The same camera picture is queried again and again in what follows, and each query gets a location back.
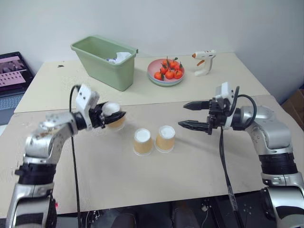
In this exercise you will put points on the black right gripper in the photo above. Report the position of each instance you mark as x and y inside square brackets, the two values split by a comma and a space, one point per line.
[217, 116]

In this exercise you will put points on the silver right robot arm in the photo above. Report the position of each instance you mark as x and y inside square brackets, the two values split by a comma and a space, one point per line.
[273, 133]

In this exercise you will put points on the pink plate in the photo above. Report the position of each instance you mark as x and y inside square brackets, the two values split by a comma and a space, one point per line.
[153, 67]

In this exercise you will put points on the tan paper cup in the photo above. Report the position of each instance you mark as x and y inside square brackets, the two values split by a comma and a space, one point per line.
[142, 142]
[116, 123]
[165, 140]

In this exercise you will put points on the grey laptop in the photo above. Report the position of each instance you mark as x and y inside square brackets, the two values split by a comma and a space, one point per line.
[10, 78]

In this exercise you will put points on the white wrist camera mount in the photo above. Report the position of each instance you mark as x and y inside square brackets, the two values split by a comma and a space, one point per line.
[224, 91]
[83, 97]

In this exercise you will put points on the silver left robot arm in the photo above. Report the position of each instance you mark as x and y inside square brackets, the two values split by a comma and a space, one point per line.
[54, 133]

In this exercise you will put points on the light green plate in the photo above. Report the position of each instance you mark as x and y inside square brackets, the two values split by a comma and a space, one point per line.
[166, 83]

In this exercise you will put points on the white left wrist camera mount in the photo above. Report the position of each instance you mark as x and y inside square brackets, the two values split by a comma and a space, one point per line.
[83, 97]

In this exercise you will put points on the small orange with leaf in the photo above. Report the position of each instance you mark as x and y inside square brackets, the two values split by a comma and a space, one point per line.
[173, 64]
[178, 74]
[179, 67]
[158, 75]
[169, 75]
[165, 62]
[163, 70]

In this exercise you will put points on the green plastic bin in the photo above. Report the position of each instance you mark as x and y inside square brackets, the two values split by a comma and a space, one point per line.
[104, 69]

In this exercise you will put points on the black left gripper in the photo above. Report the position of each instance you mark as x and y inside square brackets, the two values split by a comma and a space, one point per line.
[97, 116]

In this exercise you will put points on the brown cardboard box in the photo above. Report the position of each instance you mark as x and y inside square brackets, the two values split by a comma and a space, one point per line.
[294, 104]

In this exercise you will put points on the crumpled white paper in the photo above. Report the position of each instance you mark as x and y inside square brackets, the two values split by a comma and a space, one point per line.
[120, 57]

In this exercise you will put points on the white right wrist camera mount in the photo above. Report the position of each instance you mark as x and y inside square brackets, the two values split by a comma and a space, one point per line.
[224, 91]

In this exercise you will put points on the dark rounded shape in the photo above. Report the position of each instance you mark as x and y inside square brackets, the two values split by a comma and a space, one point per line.
[123, 219]
[184, 216]

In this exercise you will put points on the black perforated panel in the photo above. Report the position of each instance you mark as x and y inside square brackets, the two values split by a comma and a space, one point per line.
[247, 211]

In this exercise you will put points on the white hot glue gun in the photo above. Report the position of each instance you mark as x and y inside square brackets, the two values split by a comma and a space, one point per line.
[204, 61]

